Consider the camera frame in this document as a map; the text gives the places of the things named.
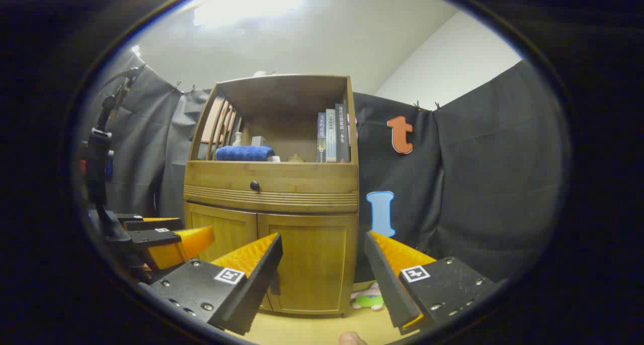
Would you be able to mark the dark blue book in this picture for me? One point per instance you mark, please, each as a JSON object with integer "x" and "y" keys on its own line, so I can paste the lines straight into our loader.
{"x": 321, "y": 136}

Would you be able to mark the wooden double-door shoe cabinet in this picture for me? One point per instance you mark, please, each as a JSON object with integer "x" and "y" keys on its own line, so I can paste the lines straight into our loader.
{"x": 282, "y": 176}

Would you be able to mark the small grey box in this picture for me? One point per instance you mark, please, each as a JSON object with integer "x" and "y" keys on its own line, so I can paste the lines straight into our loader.
{"x": 258, "y": 141}

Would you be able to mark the wooden shoe cabinet door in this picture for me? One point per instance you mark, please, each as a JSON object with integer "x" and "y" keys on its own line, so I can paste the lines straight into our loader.
{"x": 317, "y": 264}
{"x": 226, "y": 229}

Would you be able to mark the green pink plush toy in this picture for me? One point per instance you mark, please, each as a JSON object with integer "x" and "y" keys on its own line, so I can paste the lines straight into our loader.
{"x": 370, "y": 300}

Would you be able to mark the black round drawer knob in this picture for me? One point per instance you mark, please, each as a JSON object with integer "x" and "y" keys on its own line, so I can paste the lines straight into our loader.
{"x": 254, "y": 185}

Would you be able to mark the small glass bottle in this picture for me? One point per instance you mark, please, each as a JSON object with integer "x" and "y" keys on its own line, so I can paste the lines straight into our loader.
{"x": 237, "y": 140}

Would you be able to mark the light grey book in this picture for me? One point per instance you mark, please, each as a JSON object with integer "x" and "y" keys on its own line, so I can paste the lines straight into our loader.
{"x": 330, "y": 136}

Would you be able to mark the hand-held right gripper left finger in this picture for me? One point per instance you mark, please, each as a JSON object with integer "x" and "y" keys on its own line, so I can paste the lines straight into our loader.
{"x": 261, "y": 279}

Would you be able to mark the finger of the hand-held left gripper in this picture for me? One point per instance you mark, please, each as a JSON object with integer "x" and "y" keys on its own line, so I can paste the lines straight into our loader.
{"x": 151, "y": 225}
{"x": 151, "y": 237}

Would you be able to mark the black backdrop cloth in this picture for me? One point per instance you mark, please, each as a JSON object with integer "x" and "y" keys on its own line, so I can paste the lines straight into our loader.
{"x": 478, "y": 184}

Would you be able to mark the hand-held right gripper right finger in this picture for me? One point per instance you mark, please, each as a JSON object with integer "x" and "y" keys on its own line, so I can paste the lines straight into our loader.
{"x": 387, "y": 284}

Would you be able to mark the wooden ribbed drawer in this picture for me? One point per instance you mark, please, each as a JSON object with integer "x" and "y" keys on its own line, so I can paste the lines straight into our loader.
{"x": 302, "y": 176}

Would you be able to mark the folded blue towel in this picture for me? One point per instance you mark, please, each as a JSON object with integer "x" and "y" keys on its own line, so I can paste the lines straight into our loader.
{"x": 244, "y": 153}

